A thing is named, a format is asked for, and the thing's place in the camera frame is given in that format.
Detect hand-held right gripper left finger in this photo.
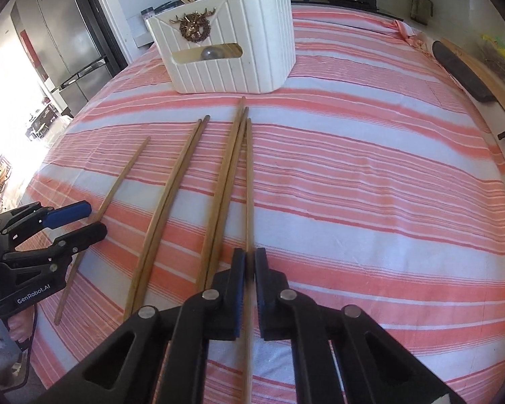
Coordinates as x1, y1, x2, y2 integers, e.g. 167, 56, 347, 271
38, 248, 249, 404

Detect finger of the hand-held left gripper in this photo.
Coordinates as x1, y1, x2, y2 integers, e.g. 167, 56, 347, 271
4, 223, 108, 270
0, 201, 92, 240

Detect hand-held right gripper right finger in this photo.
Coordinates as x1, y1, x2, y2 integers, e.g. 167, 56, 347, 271
255, 247, 468, 404

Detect single wooden chopstick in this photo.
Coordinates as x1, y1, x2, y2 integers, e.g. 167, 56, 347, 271
243, 118, 255, 404

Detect set of wooden chopsticks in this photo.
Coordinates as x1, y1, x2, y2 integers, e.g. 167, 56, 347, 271
54, 96, 251, 326

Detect large steel spoon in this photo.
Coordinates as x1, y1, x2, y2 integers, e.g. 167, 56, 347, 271
200, 45, 230, 62

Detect cream ribbed utensil box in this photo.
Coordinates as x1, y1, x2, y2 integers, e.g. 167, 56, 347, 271
146, 0, 297, 95

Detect person's left hand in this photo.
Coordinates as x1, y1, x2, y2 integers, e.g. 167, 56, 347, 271
6, 309, 30, 341

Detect person's trousers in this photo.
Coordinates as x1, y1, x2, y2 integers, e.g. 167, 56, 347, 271
0, 315, 30, 392

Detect dark wooden furniture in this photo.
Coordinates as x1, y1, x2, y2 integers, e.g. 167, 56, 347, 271
23, 103, 64, 139

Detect pink striped tablecloth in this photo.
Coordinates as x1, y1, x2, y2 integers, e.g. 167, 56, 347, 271
23, 6, 505, 404

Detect grey refrigerator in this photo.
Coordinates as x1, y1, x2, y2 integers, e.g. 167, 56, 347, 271
8, 0, 114, 114

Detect black oblong object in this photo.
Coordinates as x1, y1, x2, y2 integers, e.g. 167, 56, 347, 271
431, 40, 498, 104

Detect wooden cutting board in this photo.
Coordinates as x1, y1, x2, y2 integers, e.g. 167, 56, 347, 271
440, 37, 505, 119

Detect dark french press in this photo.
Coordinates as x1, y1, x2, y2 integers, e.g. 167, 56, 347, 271
410, 0, 434, 24

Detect black cable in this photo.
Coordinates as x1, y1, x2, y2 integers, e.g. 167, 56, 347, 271
23, 303, 40, 354

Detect dark door frame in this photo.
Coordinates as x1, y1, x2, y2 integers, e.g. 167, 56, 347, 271
78, 0, 129, 70

